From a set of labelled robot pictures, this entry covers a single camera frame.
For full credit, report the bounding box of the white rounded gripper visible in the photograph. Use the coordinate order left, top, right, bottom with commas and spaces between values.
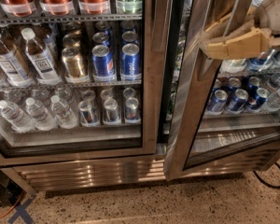
200, 0, 280, 60

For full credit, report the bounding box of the glass fridge door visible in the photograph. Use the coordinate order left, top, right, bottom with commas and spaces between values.
0, 0, 173, 167
164, 0, 280, 180

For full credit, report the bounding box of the stainless steel fridge base grille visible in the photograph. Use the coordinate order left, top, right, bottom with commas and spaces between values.
2, 145, 280, 194

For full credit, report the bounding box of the white 7up can right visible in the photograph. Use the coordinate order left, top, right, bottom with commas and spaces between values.
220, 59, 245, 73

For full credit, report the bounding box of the blue pepsi can right front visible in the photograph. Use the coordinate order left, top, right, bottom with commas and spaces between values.
120, 43, 142, 80

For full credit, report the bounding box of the blue pepsi can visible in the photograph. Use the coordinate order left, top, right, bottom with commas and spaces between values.
92, 45, 116, 82
120, 43, 142, 80

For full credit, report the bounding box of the small can right front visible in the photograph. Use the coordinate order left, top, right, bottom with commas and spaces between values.
125, 97, 141, 123

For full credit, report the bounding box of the small can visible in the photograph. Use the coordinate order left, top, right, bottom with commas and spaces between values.
125, 97, 141, 123
78, 101, 99, 127
104, 98, 120, 125

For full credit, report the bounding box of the blue pepsi can left front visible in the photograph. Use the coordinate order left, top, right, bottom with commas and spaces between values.
92, 45, 116, 82

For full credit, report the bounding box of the small can middle front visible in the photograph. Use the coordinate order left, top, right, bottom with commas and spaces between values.
104, 98, 120, 125

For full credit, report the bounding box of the gold soda can front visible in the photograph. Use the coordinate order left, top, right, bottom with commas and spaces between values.
62, 47, 90, 84

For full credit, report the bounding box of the small can left front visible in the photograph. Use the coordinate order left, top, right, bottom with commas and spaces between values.
78, 101, 99, 127

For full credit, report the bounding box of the water bottle right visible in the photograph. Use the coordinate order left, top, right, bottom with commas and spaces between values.
50, 95, 78, 129

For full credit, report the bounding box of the water bottle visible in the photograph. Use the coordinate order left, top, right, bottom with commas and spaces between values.
50, 95, 78, 129
25, 98, 57, 131
0, 100, 35, 133

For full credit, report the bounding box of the tea bottle white cap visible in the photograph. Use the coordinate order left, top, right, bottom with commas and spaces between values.
21, 28, 61, 85

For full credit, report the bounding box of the water bottle middle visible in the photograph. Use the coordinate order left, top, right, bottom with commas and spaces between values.
25, 98, 57, 131

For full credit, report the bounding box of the tea bottle far left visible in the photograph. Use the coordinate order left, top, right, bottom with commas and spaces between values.
0, 34, 33, 88

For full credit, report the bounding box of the water bottle left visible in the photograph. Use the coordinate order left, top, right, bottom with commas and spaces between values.
0, 100, 35, 133

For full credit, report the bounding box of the blue tape cross mark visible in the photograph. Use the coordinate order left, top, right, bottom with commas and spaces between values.
7, 195, 35, 224

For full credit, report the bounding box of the black cable on floor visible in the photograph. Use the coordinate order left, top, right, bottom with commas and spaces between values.
253, 161, 280, 190

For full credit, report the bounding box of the orange cable on floor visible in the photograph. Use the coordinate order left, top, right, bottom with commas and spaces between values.
0, 189, 26, 222

